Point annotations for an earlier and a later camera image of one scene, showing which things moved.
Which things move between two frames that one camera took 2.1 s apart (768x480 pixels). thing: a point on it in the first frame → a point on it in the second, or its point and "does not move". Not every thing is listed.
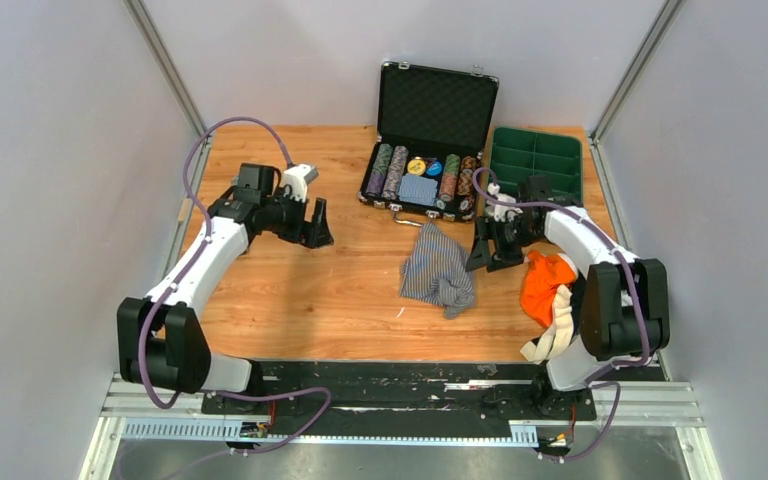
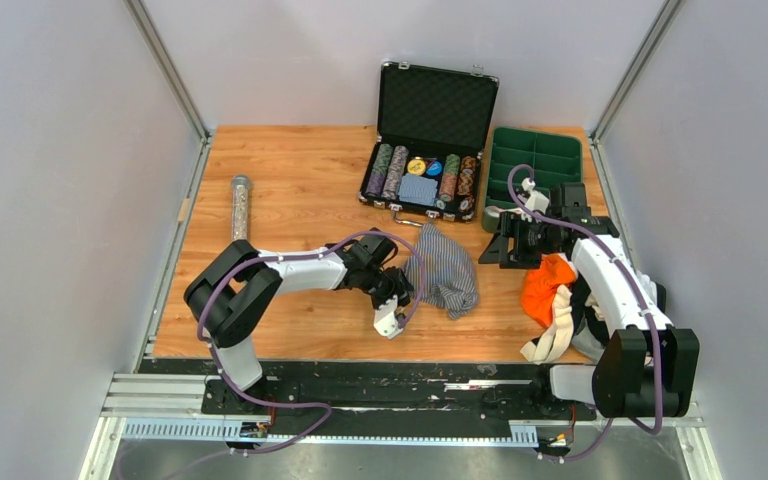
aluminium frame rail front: [628, 411] does not move
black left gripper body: [285, 213] → [382, 286]
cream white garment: [561, 332] does not move
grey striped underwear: [438, 271] does not move
